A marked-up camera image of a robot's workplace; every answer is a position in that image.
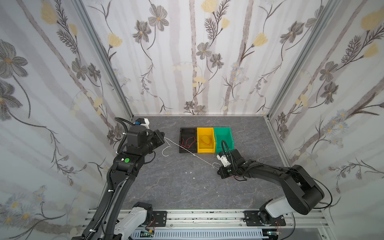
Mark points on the green storage bin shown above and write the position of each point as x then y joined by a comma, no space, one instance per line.
223,134

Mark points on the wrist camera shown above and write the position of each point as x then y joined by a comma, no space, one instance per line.
142,122
224,160

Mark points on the black storage bin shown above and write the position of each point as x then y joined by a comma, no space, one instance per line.
188,140

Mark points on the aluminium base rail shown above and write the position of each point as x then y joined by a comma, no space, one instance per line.
233,219

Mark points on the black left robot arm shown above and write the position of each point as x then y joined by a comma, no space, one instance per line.
105,225

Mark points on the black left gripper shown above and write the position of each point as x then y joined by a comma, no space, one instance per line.
159,136

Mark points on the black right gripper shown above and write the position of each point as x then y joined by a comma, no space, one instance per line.
224,171

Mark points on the yellow storage bin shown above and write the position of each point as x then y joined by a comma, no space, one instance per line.
206,140

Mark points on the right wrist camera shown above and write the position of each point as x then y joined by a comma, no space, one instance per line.
224,160

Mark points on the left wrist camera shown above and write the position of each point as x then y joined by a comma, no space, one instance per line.
142,122

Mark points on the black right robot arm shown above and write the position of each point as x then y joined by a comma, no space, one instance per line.
301,191

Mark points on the white slotted cable duct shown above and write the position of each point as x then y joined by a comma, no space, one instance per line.
203,234

